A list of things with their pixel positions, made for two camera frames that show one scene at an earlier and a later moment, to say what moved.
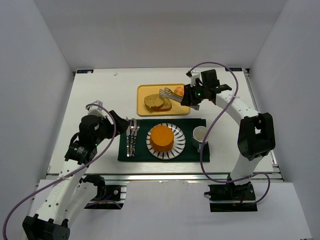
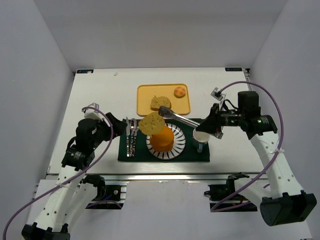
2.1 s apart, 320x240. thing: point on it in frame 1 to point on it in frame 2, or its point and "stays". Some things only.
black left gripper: x=113 y=123 stays
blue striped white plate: x=178 y=146 stays
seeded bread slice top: x=153 y=100 to x=152 y=123
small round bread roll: x=179 y=90 stays
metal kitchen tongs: x=168 y=93 to x=167 y=113
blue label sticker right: x=236 y=69 stays
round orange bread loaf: x=162 y=138 stays
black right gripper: x=188 y=95 to x=216 y=121
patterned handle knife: x=128 y=133 stays
